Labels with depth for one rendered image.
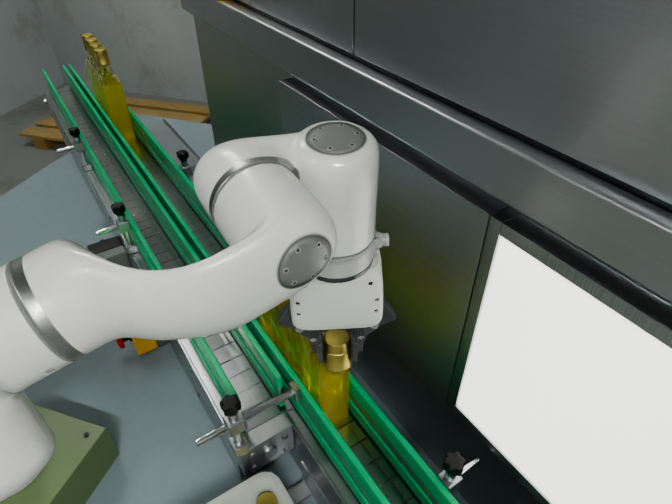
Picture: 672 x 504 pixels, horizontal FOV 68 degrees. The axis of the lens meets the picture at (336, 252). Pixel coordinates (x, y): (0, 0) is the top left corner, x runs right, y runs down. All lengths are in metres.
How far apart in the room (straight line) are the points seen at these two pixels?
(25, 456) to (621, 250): 0.48
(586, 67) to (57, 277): 0.44
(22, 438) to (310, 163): 0.28
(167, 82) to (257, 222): 4.19
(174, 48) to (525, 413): 4.00
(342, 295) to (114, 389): 0.74
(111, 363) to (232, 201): 0.88
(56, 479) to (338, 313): 0.60
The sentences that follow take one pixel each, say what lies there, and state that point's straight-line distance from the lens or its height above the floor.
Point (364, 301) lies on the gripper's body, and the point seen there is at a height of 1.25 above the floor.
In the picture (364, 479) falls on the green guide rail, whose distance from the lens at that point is 0.74.
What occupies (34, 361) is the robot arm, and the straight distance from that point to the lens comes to 0.40.
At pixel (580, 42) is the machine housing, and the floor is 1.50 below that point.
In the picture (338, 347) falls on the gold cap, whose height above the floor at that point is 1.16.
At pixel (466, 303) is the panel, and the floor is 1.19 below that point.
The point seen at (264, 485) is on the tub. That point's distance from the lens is 0.90.
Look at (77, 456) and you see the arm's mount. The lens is 0.99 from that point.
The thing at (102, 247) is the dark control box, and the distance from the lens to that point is 1.40.
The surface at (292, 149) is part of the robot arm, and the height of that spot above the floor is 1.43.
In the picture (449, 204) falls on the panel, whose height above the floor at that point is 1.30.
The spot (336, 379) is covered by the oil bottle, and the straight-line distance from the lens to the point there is 0.78.
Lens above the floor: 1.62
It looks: 39 degrees down
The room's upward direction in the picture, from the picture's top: straight up
